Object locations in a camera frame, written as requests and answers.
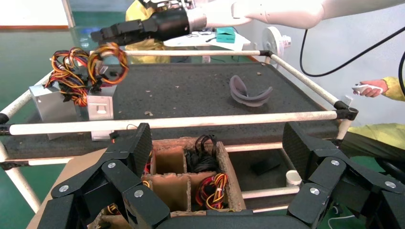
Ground white handheld remote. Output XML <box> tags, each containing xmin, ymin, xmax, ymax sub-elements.
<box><xmin>352</xmin><ymin>83</ymin><xmax>384</xmax><ymax>95</ymax></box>

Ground power supply black wires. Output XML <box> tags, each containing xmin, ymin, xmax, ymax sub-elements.
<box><xmin>184</xmin><ymin>135</ymin><xmax>220</xmax><ymax>174</ymax></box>

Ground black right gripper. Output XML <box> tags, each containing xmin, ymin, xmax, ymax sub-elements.
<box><xmin>90</xmin><ymin>7</ymin><xmax>191</xmax><ymax>47</ymax></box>

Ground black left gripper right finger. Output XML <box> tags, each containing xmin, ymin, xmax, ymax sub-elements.
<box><xmin>281</xmin><ymin>121</ymin><xmax>405</xmax><ymax>229</ymax></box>

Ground dark speckled table mat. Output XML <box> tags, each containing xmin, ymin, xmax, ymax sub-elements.
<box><xmin>0</xmin><ymin>62</ymin><xmax>341</xmax><ymax>160</ymax></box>

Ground white standing fan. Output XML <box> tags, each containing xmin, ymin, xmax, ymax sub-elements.
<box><xmin>261</xmin><ymin>26</ymin><xmax>292</xmax><ymax>61</ymax></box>

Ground flat black block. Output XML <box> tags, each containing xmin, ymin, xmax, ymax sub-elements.
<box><xmin>250</xmin><ymin>157</ymin><xmax>281</xmax><ymax>177</ymax></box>

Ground operator hand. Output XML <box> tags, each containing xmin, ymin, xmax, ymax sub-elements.
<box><xmin>357</xmin><ymin>79</ymin><xmax>389</xmax><ymax>98</ymax></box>

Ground teal box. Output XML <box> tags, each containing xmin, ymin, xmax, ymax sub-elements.
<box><xmin>215</xmin><ymin>27</ymin><xmax>236</xmax><ymax>44</ymax></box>

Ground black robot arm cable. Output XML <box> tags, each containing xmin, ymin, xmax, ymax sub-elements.
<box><xmin>298</xmin><ymin>27</ymin><xmax>405</xmax><ymax>97</ymax></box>

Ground white pipe table frame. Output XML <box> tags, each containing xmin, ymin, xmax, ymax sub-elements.
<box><xmin>0</xmin><ymin>50</ymin><xmax>359</xmax><ymax>214</ymax></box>

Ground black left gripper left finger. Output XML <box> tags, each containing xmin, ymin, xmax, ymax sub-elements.
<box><xmin>37</xmin><ymin>122</ymin><xmax>171</xmax><ymax>229</ymax></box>

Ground operator body yellow jacket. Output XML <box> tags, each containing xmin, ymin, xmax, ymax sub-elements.
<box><xmin>340</xmin><ymin>122</ymin><xmax>405</xmax><ymax>184</ymax></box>

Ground brown cardboard divider box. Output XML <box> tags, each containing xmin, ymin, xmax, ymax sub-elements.
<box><xmin>27</xmin><ymin>136</ymin><xmax>247</xmax><ymax>229</ymax></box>

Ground grey curved foam band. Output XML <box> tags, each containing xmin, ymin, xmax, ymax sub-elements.
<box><xmin>229</xmin><ymin>74</ymin><xmax>274</xmax><ymax>108</ymax></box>

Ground operator forearm yellow sleeve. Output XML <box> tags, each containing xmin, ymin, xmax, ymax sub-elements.
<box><xmin>381</xmin><ymin>76</ymin><xmax>405</xmax><ymax>103</ymax></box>

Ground seated person yellow jacket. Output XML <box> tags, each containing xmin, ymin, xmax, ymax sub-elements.
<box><xmin>125</xmin><ymin>0</ymin><xmax>178</xmax><ymax>64</ymax></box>

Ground white desk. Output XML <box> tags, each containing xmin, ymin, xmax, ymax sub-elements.
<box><xmin>163</xmin><ymin>28</ymin><xmax>251</xmax><ymax>64</ymax></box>

